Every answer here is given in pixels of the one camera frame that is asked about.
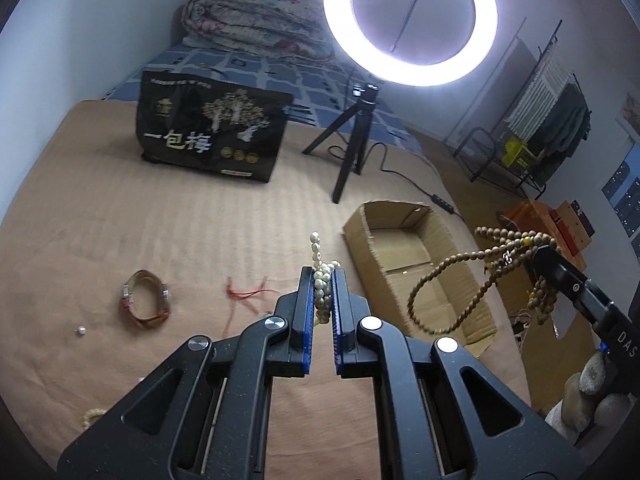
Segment brown wooden bead mala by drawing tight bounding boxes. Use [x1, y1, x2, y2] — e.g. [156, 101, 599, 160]
[407, 226, 562, 336]

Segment brown leather wristwatch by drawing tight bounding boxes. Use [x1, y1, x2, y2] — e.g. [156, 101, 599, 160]
[119, 269, 171, 330]

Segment green jade pendant red cord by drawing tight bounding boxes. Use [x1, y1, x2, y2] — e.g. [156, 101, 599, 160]
[221, 275, 279, 336]

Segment white pearl necklace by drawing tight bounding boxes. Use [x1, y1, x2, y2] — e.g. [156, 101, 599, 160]
[307, 231, 343, 326]

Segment orange gift box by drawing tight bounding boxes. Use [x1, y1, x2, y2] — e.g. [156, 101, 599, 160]
[496, 200, 594, 271]

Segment yellow box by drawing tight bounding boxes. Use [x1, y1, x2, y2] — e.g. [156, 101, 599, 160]
[501, 136, 537, 169]

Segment black clothes rack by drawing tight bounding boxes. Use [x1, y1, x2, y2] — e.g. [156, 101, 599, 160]
[452, 22, 591, 198]

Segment cardboard box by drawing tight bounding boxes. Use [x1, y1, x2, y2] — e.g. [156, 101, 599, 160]
[343, 200, 483, 342]

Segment tan blanket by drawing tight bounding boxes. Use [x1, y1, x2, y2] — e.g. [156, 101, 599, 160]
[0, 97, 532, 480]

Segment black tripod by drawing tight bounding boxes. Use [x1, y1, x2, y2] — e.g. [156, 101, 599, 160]
[300, 82, 384, 205]

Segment blue checkered bedsheet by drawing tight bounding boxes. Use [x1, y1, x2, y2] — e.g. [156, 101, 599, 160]
[102, 41, 426, 154]

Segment folded floral quilt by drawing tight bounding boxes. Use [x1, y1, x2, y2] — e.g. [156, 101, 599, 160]
[181, 0, 335, 63]

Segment cream bead bracelet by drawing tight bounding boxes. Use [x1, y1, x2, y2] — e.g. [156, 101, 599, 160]
[80, 406, 109, 430]

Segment black power cable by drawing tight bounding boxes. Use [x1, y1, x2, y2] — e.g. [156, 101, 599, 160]
[326, 141, 467, 224]

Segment white ring light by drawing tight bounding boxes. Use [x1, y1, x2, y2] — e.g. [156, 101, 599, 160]
[323, 0, 498, 87]

